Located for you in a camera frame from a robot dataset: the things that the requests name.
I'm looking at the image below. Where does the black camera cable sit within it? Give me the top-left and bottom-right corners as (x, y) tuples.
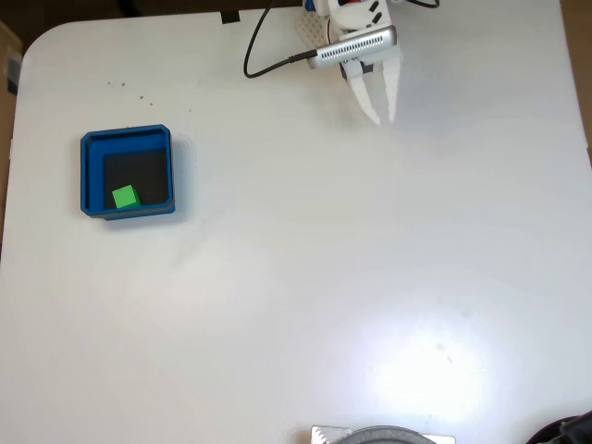
(242, 0), (320, 79)

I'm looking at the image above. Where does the black object with red rim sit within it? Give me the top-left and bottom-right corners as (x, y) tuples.
(526, 409), (592, 444)

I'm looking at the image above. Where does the white perforated base mount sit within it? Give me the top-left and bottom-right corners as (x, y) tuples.
(295, 11), (332, 50)

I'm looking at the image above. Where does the green cube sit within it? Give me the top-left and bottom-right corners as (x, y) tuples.
(111, 184), (142, 209)

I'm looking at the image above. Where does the blue square box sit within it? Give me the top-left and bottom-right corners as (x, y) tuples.
(80, 123), (177, 222)

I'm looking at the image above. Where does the silver metal stand plate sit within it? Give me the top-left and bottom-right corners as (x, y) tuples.
(310, 424), (457, 444)

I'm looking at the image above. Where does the grey round stand base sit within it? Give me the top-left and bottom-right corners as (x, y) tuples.
(335, 425), (438, 444)

